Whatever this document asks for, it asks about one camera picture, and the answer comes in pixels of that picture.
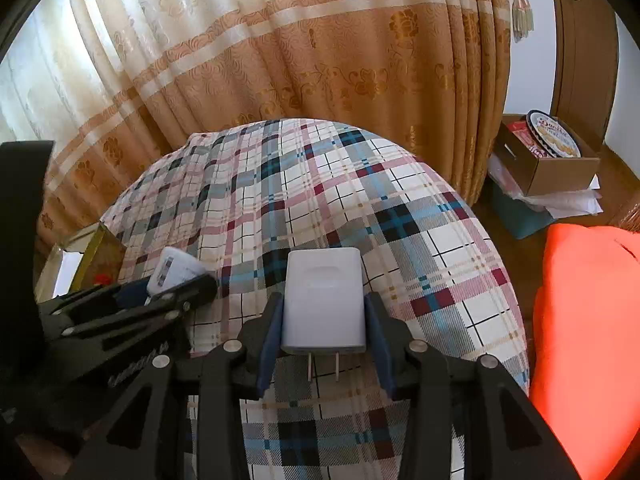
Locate beige and orange curtain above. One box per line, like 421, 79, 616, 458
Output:
0, 0, 516, 256

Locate orange cushion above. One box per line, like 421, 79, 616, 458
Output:
529, 222, 640, 480

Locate teal storage box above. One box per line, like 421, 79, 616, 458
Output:
487, 175, 556, 241

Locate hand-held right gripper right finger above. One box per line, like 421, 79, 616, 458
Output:
364, 292, 581, 480

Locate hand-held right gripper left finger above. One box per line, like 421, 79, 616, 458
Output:
70, 292, 286, 480

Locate red packet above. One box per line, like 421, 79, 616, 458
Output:
510, 120, 548, 161

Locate wicker chair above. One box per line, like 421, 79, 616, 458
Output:
607, 205, 640, 233

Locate round cookie tin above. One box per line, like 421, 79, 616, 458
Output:
526, 109, 583, 158

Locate wooden door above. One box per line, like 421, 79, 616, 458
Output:
545, 0, 621, 151

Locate white plastic bags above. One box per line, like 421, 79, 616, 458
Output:
487, 152, 603, 221

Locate white plastic bottle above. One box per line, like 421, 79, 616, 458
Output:
146, 247, 211, 297

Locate white paper liner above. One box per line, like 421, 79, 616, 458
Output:
42, 250, 86, 296

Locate white charger plug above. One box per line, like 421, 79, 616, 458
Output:
280, 247, 368, 383

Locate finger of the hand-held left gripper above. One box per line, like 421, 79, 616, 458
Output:
37, 280, 151, 323
62, 272, 220, 341

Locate gold tin box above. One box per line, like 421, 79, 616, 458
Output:
35, 222, 126, 306

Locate plaid tablecloth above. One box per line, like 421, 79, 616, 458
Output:
100, 117, 531, 480

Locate cardboard box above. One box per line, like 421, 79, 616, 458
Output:
492, 114, 602, 198

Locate curtain tassel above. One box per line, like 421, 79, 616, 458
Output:
507, 0, 535, 43

